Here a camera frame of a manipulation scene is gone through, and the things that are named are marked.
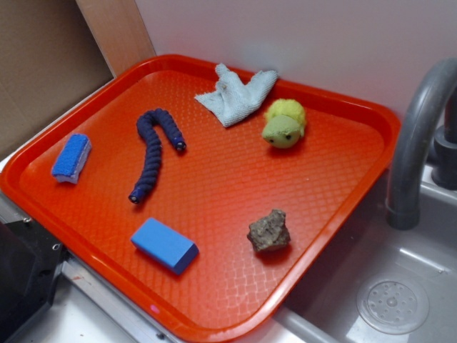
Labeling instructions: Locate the dark blue coiled tube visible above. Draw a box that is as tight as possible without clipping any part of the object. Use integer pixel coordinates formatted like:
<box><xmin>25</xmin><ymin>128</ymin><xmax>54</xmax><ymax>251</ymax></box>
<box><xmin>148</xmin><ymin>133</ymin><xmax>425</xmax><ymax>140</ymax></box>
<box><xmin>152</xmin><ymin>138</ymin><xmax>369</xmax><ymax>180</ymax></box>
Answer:
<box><xmin>129</xmin><ymin>109</ymin><xmax>186</xmax><ymax>204</ymax></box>

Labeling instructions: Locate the blue rectangular block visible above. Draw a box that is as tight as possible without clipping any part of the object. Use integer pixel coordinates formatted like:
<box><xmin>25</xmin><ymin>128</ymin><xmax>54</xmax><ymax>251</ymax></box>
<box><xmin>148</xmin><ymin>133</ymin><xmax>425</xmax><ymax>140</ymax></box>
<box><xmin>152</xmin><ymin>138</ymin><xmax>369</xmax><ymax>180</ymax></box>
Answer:
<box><xmin>131</xmin><ymin>218</ymin><xmax>199</xmax><ymax>275</ymax></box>

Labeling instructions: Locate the brown cardboard panel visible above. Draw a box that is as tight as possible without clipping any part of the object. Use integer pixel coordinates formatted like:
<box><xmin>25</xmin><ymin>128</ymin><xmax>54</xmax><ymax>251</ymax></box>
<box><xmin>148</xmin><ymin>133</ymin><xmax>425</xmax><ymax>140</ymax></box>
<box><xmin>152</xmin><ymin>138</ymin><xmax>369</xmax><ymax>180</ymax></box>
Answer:
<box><xmin>1</xmin><ymin>1</ymin><xmax>155</xmax><ymax>158</ymax></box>

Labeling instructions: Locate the sink drain strainer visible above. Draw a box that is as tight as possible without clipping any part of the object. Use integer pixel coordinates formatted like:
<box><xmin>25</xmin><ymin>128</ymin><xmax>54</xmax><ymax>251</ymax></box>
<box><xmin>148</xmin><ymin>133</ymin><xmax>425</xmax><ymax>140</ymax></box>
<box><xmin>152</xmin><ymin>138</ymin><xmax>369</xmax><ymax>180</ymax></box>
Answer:
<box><xmin>356</xmin><ymin>274</ymin><xmax>429</xmax><ymax>335</ymax></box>

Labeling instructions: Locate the dark grey faucet handle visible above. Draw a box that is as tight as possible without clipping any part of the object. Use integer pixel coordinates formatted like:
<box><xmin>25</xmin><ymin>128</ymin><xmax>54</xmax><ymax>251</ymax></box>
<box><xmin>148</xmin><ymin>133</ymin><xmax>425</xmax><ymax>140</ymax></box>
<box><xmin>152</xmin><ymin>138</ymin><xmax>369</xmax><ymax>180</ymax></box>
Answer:
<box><xmin>431</xmin><ymin>89</ymin><xmax>456</xmax><ymax>190</ymax></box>

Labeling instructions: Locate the brown grey rock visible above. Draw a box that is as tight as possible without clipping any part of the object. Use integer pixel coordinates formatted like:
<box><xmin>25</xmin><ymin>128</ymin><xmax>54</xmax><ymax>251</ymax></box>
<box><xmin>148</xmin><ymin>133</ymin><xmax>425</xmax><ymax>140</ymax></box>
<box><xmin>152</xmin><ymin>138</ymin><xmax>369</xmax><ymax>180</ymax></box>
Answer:
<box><xmin>246</xmin><ymin>209</ymin><xmax>291</xmax><ymax>253</ymax></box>

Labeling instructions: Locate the yellow green plush toy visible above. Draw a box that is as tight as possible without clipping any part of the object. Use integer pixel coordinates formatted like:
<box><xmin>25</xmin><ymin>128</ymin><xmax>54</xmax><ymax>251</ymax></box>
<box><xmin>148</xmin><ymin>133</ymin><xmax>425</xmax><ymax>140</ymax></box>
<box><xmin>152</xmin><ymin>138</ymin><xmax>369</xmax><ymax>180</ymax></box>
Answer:
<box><xmin>261</xmin><ymin>99</ymin><xmax>307</xmax><ymax>149</ymax></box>

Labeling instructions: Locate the light blue cloth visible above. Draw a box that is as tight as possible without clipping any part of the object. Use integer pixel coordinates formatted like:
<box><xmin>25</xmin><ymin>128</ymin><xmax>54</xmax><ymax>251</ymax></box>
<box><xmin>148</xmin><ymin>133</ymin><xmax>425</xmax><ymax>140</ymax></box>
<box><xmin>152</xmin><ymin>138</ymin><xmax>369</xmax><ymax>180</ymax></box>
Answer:
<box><xmin>194</xmin><ymin>64</ymin><xmax>278</xmax><ymax>128</ymax></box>

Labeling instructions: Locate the grey curved faucet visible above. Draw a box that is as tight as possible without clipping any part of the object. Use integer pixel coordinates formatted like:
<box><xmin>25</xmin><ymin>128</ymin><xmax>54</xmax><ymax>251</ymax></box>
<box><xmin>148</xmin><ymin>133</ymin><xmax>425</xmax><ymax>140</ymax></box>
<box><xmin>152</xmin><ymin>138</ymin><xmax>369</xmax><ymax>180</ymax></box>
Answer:
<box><xmin>386</xmin><ymin>58</ymin><xmax>456</xmax><ymax>230</ymax></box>

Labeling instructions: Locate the grey toy sink basin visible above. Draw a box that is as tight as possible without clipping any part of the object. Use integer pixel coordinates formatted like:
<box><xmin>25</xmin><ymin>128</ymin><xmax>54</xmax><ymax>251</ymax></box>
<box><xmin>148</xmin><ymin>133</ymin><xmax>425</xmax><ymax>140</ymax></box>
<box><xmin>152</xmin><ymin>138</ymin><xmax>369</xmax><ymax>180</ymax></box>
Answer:
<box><xmin>275</xmin><ymin>177</ymin><xmax>456</xmax><ymax>342</ymax></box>

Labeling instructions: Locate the blue white sponge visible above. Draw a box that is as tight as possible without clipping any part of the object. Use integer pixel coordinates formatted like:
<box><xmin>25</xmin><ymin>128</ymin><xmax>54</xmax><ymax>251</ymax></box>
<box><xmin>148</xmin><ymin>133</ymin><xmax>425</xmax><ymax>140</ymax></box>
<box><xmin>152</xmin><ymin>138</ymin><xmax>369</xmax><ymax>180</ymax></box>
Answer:
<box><xmin>51</xmin><ymin>134</ymin><xmax>91</xmax><ymax>184</ymax></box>

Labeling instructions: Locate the orange plastic tray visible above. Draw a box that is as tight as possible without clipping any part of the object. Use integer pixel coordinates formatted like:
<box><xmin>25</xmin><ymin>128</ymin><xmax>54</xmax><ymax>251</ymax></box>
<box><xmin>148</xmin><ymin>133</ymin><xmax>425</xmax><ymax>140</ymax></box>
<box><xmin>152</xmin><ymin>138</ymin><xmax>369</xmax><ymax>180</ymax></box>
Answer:
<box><xmin>1</xmin><ymin>55</ymin><xmax>400</xmax><ymax>342</ymax></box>

